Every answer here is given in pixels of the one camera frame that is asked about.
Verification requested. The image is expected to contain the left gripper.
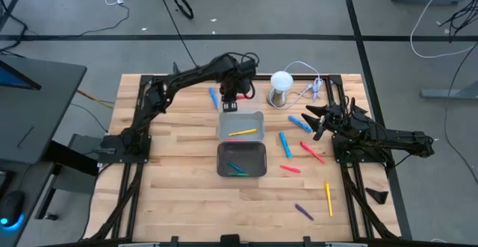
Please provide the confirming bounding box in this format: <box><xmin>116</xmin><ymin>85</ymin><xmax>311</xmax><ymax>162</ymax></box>
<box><xmin>219</xmin><ymin>60</ymin><xmax>258</xmax><ymax>113</ymax></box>

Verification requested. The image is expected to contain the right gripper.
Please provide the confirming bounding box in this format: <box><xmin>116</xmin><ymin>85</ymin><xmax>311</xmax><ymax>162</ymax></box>
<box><xmin>301</xmin><ymin>103</ymin><xmax>354</xmax><ymax>141</ymax></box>

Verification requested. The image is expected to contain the blue marker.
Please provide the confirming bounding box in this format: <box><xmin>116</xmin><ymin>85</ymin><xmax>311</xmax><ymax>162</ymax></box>
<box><xmin>208</xmin><ymin>87</ymin><xmax>220</xmax><ymax>110</ymax></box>
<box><xmin>288</xmin><ymin>115</ymin><xmax>313</xmax><ymax>134</ymax></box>
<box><xmin>279</xmin><ymin>131</ymin><xmax>293</xmax><ymax>159</ymax></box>

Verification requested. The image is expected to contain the yellow marker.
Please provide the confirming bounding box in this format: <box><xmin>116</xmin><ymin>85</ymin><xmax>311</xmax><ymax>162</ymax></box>
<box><xmin>323</xmin><ymin>181</ymin><xmax>334</xmax><ymax>217</ymax></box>
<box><xmin>228</xmin><ymin>128</ymin><xmax>258</xmax><ymax>137</ymax></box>

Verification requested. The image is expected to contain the purple marker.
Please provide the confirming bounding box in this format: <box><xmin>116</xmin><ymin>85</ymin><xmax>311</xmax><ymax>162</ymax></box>
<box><xmin>294</xmin><ymin>203</ymin><xmax>315</xmax><ymax>222</ymax></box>

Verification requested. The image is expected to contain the light grey plastic bin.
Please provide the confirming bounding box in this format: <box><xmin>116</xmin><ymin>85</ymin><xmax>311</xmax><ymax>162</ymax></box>
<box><xmin>218</xmin><ymin>110</ymin><xmax>266</xmax><ymax>143</ymax></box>

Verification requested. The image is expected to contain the clear plastic bin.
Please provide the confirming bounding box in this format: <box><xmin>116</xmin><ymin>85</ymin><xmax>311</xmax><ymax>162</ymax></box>
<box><xmin>217</xmin><ymin>86</ymin><xmax>263</xmax><ymax>113</ymax></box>

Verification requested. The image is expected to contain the white dome lamp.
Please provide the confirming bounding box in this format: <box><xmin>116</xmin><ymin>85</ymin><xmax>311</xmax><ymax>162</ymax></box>
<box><xmin>267</xmin><ymin>70</ymin><xmax>295</xmax><ymax>108</ymax></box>

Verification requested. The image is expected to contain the dark grey plastic bin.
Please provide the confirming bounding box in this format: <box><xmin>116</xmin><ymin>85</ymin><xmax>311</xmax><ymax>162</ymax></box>
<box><xmin>216</xmin><ymin>141</ymin><xmax>268</xmax><ymax>178</ymax></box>

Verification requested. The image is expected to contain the black triangular plastic part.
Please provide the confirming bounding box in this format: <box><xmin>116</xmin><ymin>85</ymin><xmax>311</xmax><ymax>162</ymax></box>
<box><xmin>364</xmin><ymin>187</ymin><xmax>389</xmax><ymax>205</ymax></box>

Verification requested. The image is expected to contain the grey desk base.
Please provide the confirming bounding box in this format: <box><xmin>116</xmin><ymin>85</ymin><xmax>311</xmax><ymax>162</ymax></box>
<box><xmin>35</xmin><ymin>133</ymin><xmax>101</xmax><ymax>221</ymax></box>

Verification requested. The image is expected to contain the dark grey desk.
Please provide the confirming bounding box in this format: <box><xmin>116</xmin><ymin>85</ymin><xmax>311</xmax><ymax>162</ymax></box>
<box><xmin>0</xmin><ymin>157</ymin><xmax>57</xmax><ymax>247</ymax></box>
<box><xmin>0</xmin><ymin>54</ymin><xmax>88</xmax><ymax>165</ymax></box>

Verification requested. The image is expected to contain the blue screen monitor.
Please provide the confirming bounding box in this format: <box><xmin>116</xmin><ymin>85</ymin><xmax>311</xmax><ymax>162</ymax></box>
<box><xmin>0</xmin><ymin>59</ymin><xmax>42</xmax><ymax>91</ymax></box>

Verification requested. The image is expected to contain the black computer mouse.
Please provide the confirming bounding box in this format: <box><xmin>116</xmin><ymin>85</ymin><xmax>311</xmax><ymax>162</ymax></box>
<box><xmin>0</xmin><ymin>190</ymin><xmax>26</xmax><ymax>228</ymax></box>

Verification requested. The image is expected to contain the white lamp cable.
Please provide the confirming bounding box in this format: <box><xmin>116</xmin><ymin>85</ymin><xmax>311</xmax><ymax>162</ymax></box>
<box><xmin>268</xmin><ymin>60</ymin><xmax>325</xmax><ymax>110</ymax></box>

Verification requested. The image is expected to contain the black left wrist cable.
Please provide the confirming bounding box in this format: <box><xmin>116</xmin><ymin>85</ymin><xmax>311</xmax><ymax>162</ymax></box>
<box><xmin>228</xmin><ymin>51</ymin><xmax>261</xmax><ymax>99</ymax></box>

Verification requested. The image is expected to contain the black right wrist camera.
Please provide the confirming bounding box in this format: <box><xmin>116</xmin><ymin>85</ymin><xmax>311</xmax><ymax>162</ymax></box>
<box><xmin>347</xmin><ymin>104</ymin><xmax>371</xmax><ymax>125</ymax></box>

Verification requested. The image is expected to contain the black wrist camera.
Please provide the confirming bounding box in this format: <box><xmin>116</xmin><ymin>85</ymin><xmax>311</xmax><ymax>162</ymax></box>
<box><xmin>347</xmin><ymin>104</ymin><xmax>371</xmax><ymax>125</ymax></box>
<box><xmin>237</xmin><ymin>57</ymin><xmax>260</xmax><ymax>77</ymax></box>

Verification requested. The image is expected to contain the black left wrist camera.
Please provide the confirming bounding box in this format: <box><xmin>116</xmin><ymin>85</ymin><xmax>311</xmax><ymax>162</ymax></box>
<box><xmin>237</xmin><ymin>57</ymin><xmax>260</xmax><ymax>77</ymax></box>

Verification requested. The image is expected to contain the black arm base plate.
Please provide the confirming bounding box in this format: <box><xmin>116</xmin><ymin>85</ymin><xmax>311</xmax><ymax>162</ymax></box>
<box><xmin>332</xmin><ymin>131</ymin><xmax>391</xmax><ymax>165</ymax></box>
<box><xmin>97</xmin><ymin>134</ymin><xmax>152</xmax><ymax>165</ymax></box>

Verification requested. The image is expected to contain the black aluminium table frame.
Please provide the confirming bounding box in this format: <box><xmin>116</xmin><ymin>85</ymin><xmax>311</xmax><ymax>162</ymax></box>
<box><xmin>84</xmin><ymin>62</ymin><xmax>403</xmax><ymax>247</ymax></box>

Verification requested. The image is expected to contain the black floor cable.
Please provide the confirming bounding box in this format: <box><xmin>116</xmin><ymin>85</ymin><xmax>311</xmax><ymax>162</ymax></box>
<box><xmin>155</xmin><ymin>0</ymin><xmax>199</xmax><ymax>68</ymax></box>
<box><xmin>444</xmin><ymin>43</ymin><xmax>478</xmax><ymax>187</ymax></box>
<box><xmin>0</xmin><ymin>3</ymin><xmax>131</xmax><ymax>52</ymax></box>

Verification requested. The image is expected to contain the black cable coil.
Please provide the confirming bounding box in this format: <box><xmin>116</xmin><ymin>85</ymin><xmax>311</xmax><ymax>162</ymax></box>
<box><xmin>172</xmin><ymin>0</ymin><xmax>195</xmax><ymax>20</ymax></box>

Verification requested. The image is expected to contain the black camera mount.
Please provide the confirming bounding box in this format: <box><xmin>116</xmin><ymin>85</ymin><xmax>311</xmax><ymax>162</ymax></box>
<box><xmin>220</xmin><ymin>234</ymin><xmax>240</xmax><ymax>247</ymax></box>

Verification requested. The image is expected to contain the yellow cable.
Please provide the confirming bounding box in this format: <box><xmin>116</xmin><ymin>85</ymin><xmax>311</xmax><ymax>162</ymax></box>
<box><xmin>76</xmin><ymin>89</ymin><xmax>115</xmax><ymax>110</ymax></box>

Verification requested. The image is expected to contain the thin black cable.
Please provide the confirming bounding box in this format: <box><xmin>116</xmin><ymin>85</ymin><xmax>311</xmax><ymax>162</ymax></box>
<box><xmin>69</xmin><ymin>102</ymin><xmax>109</xmax><ymax>133</ymax></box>

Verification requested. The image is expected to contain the black cable bundle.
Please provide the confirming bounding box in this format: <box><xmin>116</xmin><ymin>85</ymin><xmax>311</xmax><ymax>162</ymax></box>
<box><xmin>439</xmin><ymin>0</ymin><xmax>478</xmax><ymax>43</ymax></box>

